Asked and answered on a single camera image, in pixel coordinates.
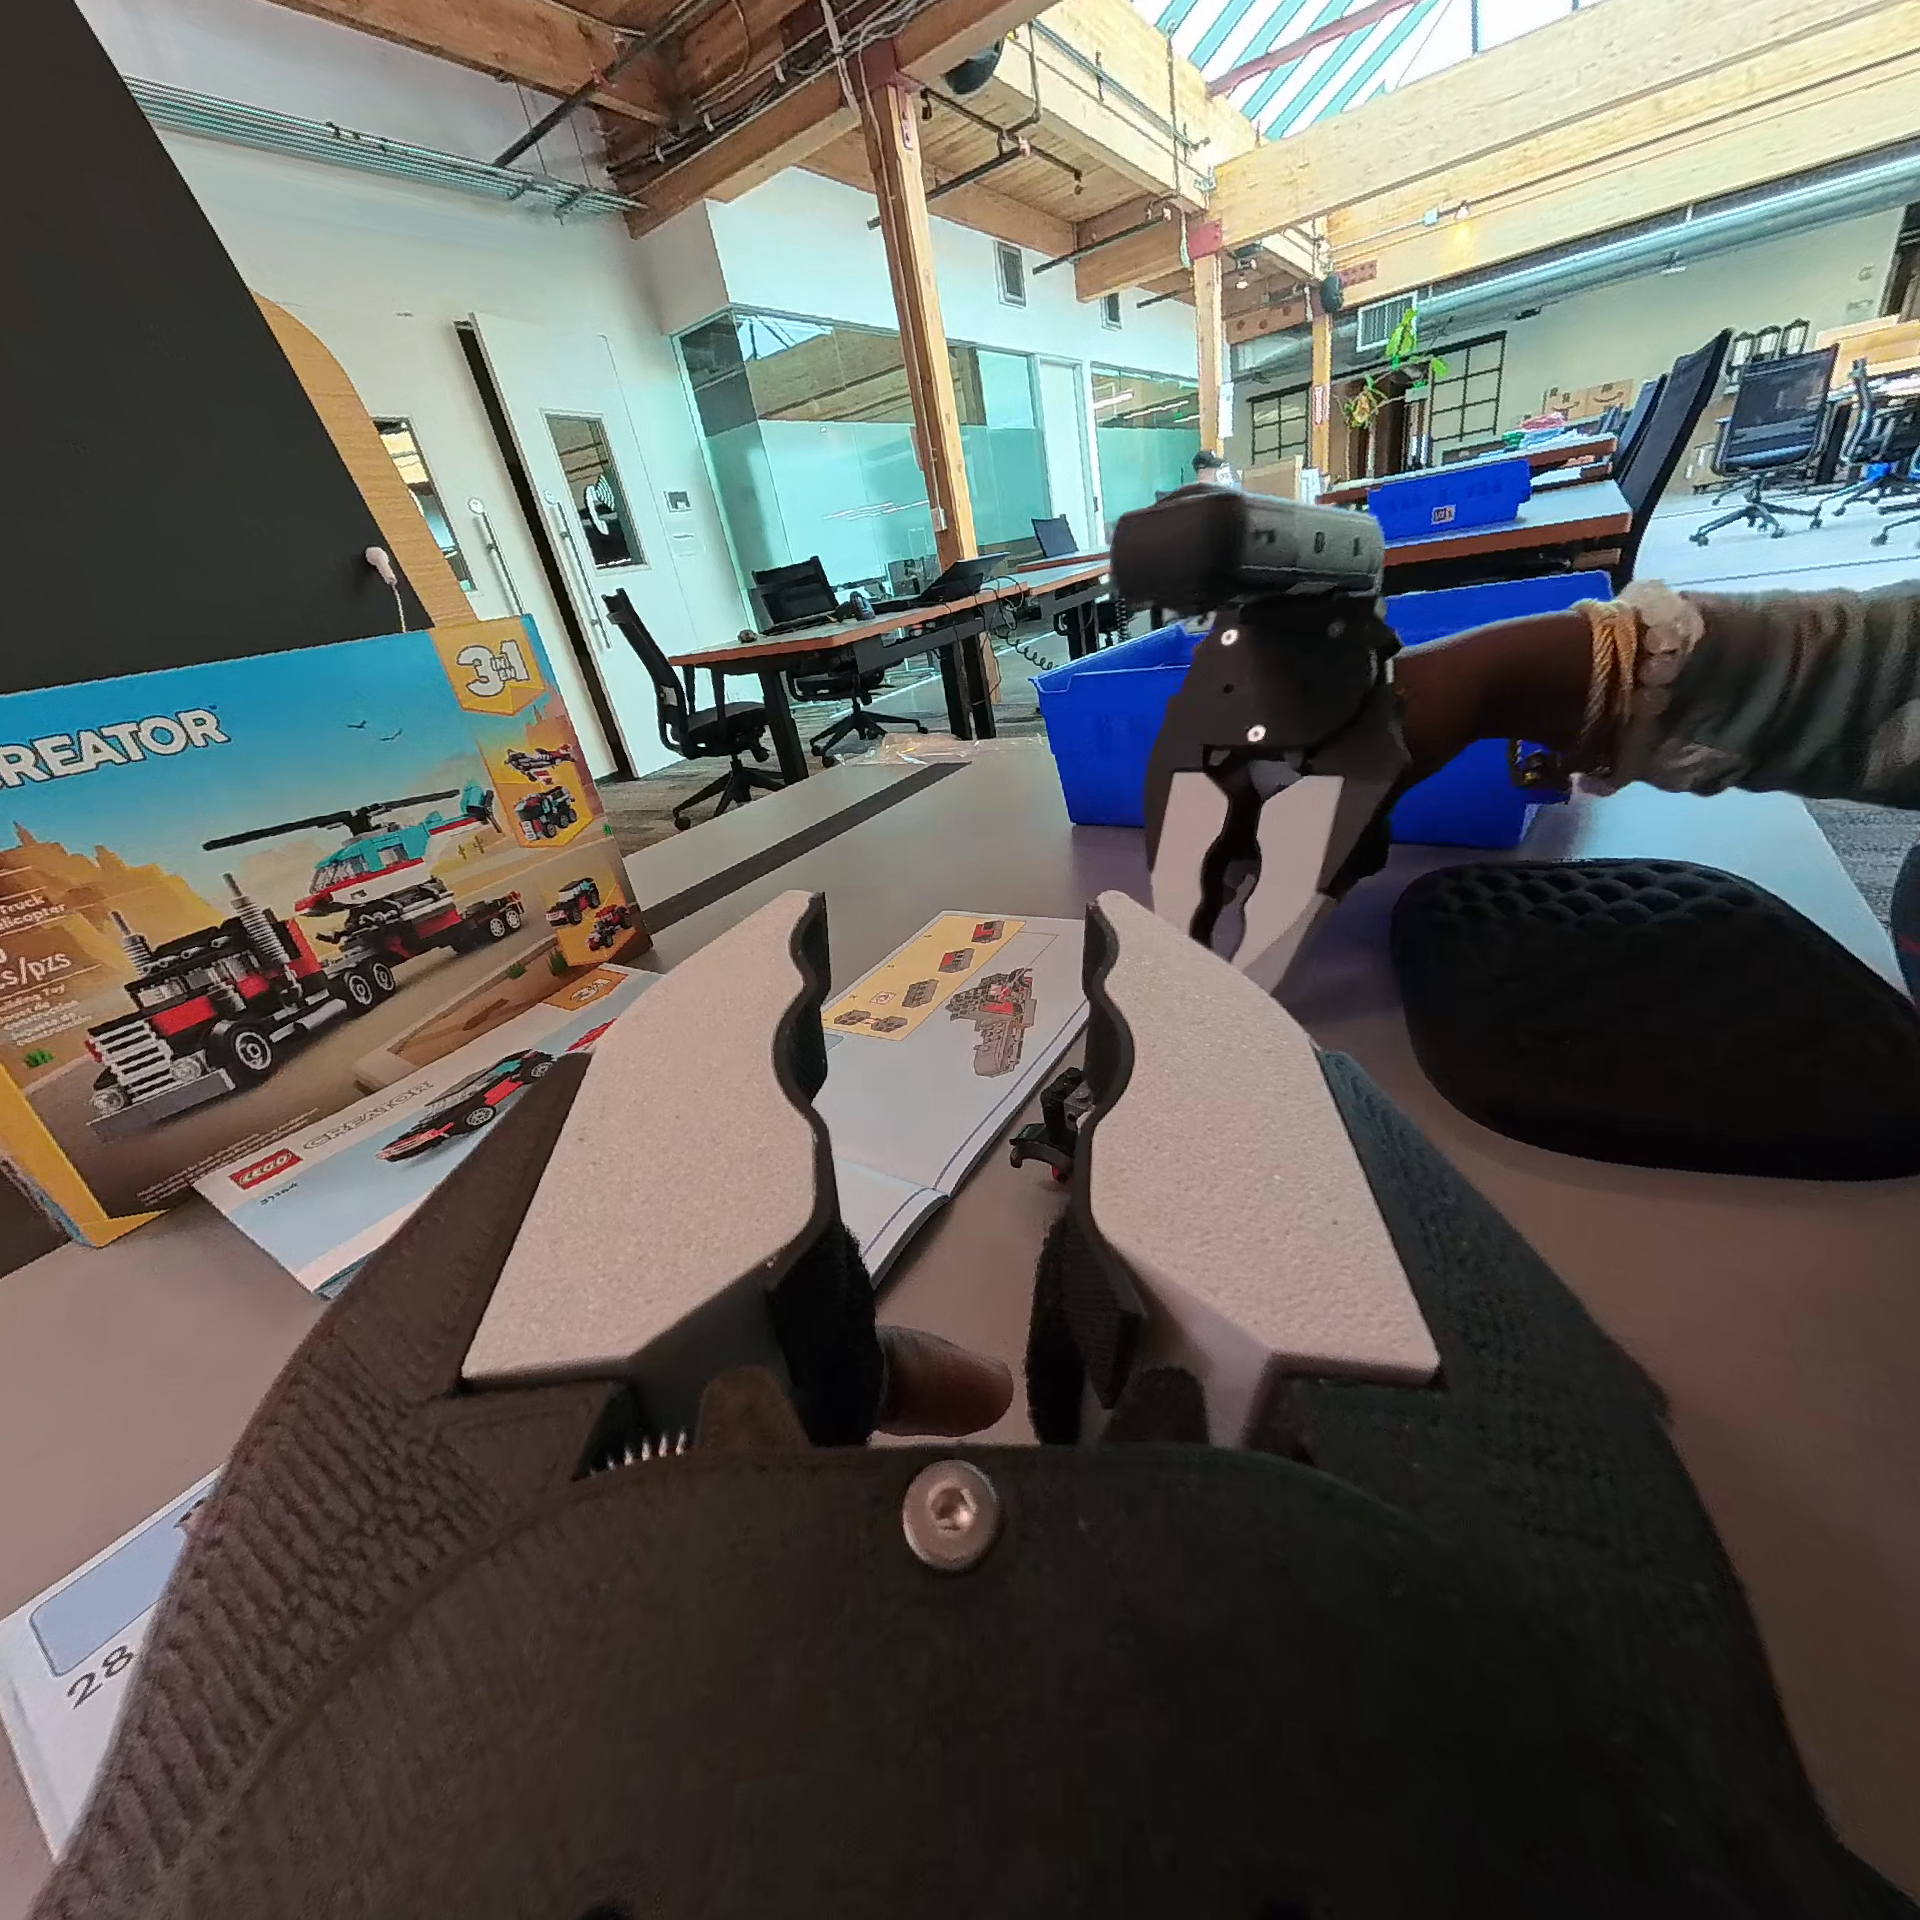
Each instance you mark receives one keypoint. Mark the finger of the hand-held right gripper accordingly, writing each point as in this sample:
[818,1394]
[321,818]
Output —
[1297,872]
[1194,840]

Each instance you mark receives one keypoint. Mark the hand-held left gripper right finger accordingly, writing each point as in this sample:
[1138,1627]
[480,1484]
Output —
[1245,1185]

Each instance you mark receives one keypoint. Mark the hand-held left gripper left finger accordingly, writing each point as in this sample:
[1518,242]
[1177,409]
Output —
[659,1169]

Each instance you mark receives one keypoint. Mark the blue plastic bin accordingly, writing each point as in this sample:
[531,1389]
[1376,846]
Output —
[1110,735]

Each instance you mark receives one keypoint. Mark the toy brick truck model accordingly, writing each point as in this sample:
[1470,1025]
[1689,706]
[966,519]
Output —
[1056,1126]

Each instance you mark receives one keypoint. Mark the person's right forearm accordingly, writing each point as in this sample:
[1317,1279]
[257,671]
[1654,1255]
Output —
[1783,691]

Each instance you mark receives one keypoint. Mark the wooden top office desk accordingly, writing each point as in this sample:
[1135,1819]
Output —
[1514,532]
[839,632]

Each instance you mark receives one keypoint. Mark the grey desk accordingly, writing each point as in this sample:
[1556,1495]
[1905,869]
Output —
[1725,1322]

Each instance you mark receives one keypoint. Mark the person's left hand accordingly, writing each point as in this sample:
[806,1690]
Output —
[938,1380]

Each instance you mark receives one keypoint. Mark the blue bin with label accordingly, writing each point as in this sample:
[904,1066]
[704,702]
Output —
[1447,504]

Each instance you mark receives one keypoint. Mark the clear plastic bag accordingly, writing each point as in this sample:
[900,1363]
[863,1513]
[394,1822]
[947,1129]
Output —
[915,754]

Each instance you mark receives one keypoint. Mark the open instruction booklet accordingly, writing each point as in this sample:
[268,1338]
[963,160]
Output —
[961,1052]

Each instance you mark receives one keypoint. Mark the closed instruction booklet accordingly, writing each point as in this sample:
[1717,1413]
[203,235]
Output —
[344,1169]

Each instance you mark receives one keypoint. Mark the hanging green plant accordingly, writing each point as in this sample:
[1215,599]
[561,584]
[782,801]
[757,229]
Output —
[1402,369]

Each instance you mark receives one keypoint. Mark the black laptop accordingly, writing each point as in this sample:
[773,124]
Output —
[966,578]

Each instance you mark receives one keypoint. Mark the black textured wrist pad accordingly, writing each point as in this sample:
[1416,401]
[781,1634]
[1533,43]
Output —
[1650,1020]

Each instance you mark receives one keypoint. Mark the toy set cardboard box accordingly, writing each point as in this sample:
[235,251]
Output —
[298,902]

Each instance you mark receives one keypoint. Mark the black office chair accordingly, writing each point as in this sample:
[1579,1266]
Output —
[811,601]
[675,706]

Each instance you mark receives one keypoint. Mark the wooden pillar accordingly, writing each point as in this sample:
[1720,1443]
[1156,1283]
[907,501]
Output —
[922,331]

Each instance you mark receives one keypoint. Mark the row of black office chairs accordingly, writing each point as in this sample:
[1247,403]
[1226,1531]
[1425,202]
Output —
[1783,420]

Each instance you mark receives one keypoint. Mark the white door with window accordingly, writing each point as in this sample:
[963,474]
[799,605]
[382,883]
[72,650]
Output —
[585,601]

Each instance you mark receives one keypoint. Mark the person's dark printed shirt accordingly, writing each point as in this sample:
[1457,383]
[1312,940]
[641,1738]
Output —
[1906,916]

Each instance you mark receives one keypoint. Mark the black dome camera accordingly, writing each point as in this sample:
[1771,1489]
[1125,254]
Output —
[975,69]

